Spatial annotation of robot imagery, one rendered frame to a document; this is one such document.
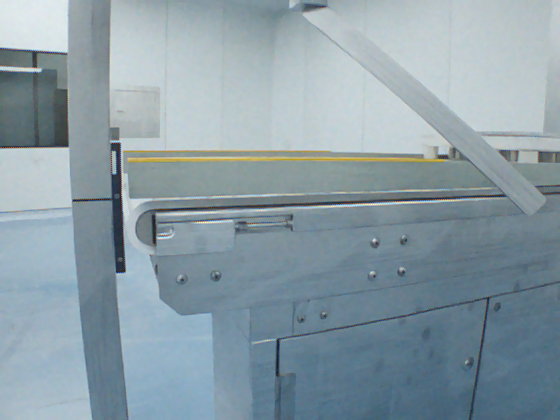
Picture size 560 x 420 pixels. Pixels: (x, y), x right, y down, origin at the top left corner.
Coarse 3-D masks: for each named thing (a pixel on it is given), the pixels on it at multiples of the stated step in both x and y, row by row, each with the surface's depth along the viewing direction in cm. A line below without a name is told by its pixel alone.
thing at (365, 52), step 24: (312, 0) 38; (312, 24) 40; (336, 24) 39; (360, 48) 39; (384, 72) 39; (408, 72) 38; (408, 96) 38; (432, 96) 38; (432, 120) 38; (456, 120) 38; (456, 144) 38; (480, 144) 37; (480, 168) 38; (504, 168) 37; (504, 192) 37; (528, 192) 37
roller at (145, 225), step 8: (144, 216) 36; (152, 216) 36; (136, 224) 37; (144, 224) 36; (152, 224) 37; (136, 232) 37; (144, 232) 36; (152, 232) 37; (144, 240) 37; (152, 240) 37
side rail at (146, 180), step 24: (144, 168) 35; (168, 168) 35; (192, 168) 36; (216, 168) 37; (240, 168) 38; (264, 168) 39; (288, 168) 39; (312, 168) 40; (336, 168) 41; (360, 168) 42; (384, 168) 43; (408, 168) 45; (432, 168) 46; (456, 168) 47; (528, 168) 52; (552, 168) 54; (144, 192) 35; (168, 192) 36; (192, 192) 36; (216, 192) 37; (240, 192) 38; (264, 192) 39; (288, 192) 40; (312, 192) 41
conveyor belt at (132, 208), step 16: (336, 192) 45; (352, 192) 45; (368, 192) 46; (384, 192) 46; (400, 192) 47; (416, 192) 48; (432, 192) 48; (448, 192) 49; (464, 192) 50; (480, 192) 52; (496, 192) 53; (544, 192) 57; (128, 208) 39; (144, 208) 37; (160, 208) 37; (176, 208) 38; (128, 224) 36
